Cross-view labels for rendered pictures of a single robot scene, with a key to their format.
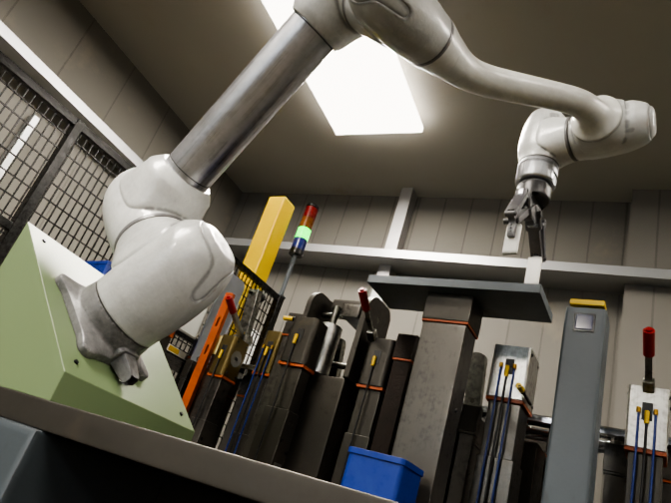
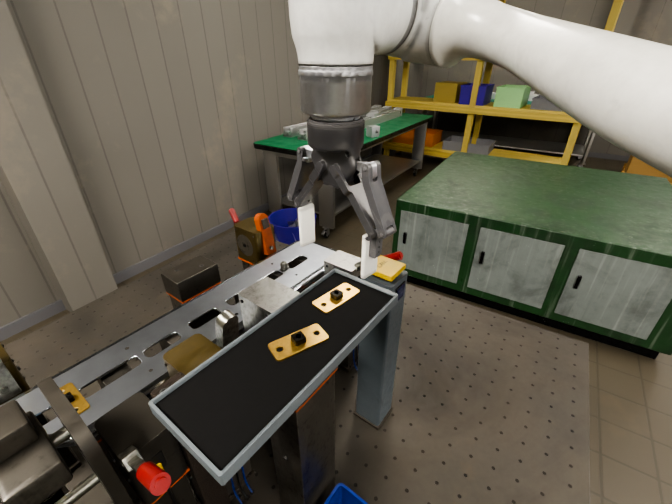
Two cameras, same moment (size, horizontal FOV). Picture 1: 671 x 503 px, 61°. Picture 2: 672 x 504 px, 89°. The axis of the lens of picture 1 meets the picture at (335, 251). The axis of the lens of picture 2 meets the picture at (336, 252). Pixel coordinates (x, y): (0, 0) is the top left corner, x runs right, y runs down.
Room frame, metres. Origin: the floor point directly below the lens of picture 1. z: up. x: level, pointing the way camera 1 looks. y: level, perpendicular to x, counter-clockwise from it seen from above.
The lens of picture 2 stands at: (1.04, 0.09, 1.52)
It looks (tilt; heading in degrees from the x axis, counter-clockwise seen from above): 30 degrees down; 272
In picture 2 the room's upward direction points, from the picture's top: straight up
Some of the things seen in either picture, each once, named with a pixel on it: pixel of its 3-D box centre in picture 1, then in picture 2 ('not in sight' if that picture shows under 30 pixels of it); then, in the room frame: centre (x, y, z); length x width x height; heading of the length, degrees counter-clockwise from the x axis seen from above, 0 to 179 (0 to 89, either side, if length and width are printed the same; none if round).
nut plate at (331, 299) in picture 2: not in sight; (336, 295); (1.05, -0.38, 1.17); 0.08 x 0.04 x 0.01; 47
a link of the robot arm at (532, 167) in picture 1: (536, 178); (335, 92); (1.05, -0.38, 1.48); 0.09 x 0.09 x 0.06
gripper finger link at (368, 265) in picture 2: (511, 239); (369, 254); (1.00, -0.34, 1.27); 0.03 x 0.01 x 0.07; 47
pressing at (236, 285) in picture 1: (220, 319); not in sight; (1.95, 0.31, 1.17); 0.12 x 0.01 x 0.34; 145
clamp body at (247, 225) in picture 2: not in sight; (257, 272); (1.34, -0.88, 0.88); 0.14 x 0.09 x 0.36; 145
